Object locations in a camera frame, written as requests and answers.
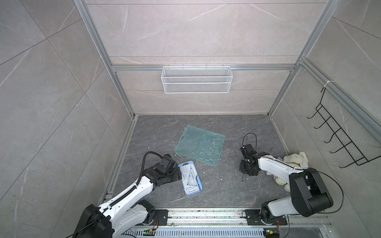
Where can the blue transparent geometry set case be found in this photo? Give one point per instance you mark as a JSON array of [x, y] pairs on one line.
[[190, 179]]

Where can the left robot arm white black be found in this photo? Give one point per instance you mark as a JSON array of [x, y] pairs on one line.
[[127, 209]]

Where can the newspaper print roll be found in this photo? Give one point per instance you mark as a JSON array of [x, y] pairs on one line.
[[271, 176]]

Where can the white plush teddy bear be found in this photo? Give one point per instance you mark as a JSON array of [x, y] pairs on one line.
[[296, 160]]

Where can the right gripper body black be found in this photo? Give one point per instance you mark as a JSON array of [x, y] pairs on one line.
[[244, 167]]

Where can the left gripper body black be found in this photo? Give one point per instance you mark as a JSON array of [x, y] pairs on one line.
[[174, 175]]

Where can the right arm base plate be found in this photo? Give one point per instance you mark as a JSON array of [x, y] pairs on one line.
[[255, 218]]

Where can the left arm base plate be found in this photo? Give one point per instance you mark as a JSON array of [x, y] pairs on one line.
[[157, 218]]

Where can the green transparent ruler set case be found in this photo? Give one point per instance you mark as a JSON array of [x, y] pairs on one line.
[[201, 145]]

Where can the white wire mesh basket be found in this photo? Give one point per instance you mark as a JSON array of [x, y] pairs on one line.
[[192, 79]]

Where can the aluminium mounting rail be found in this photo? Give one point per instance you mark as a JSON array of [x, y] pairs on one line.
[[232, 217]]

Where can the black wire hook rack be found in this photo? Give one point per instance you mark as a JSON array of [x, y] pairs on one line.
[[337, 133]]

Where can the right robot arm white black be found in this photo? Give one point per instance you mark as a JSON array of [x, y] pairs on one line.
[[308, 192]]

